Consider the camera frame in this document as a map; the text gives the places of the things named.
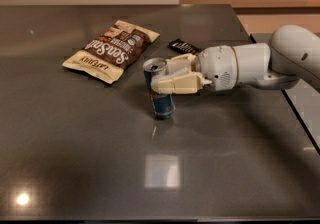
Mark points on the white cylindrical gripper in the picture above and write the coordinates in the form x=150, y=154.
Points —
x=217, y=67

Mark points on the silver blue redbull can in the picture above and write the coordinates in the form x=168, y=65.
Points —
x=154, y=70

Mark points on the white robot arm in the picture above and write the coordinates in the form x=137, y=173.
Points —
x=291, y=54

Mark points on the black candy bar wrapper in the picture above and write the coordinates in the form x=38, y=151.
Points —
x=182, y=47

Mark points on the brown cream chip bag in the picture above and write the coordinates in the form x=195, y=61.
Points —
x=112, y=52

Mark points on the grey side table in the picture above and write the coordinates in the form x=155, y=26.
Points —
x=305, y=103

